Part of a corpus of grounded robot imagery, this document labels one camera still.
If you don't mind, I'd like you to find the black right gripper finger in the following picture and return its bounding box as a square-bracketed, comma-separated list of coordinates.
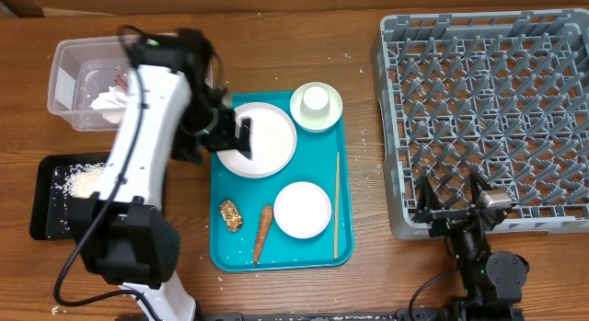
[468, 171, 492, 208]
[416, 176, 444, 212]

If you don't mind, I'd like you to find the large white plate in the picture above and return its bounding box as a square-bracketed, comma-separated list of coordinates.
[217, 102, 297, 178]

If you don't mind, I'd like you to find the brown walnut food scrap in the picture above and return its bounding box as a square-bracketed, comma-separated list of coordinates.
[219, 200, 243, 233]

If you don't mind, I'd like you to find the orange carrot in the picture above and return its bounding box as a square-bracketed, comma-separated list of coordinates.
[252, 205, 273, 266]

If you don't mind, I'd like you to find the red snack wrapper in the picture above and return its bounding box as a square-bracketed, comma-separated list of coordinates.
[114, 64, 129, 94]

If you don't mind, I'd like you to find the white napkin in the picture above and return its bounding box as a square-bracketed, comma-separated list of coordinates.
[90, 86, 128, 124]

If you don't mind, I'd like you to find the pile of rice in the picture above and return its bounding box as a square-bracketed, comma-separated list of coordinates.
[52, 162, 104, 199]

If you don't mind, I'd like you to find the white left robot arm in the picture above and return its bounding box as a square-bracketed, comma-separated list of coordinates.
[69, 29, 252, 320]

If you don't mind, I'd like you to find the grey dishwasher rack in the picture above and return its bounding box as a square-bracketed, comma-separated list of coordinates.
[372, 8, 588, 240]

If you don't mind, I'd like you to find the pale green saucer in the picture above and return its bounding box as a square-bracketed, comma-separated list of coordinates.
[290, 82, 343, 132]

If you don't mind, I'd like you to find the white upturned cup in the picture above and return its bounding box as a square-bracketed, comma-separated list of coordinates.
[300, 86, 329, 119]

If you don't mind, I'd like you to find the small white plate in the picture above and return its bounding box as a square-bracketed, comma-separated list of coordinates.
[273, 181, 331, 239]

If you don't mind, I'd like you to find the teal serving tray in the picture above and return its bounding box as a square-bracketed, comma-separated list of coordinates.
[209, 91, 354, 272]

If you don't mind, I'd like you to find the wooden chopstick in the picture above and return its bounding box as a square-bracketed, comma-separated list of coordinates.
[333, 152, 341, 259]

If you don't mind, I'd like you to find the clear plastic bin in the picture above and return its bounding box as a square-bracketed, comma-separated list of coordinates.
[46, 33, 215, 132]

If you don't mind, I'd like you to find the black tray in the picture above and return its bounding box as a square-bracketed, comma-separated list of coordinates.
[29, 151, 169, 241]

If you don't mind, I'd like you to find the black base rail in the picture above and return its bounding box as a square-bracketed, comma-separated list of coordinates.
[197, 306, 525, 321]

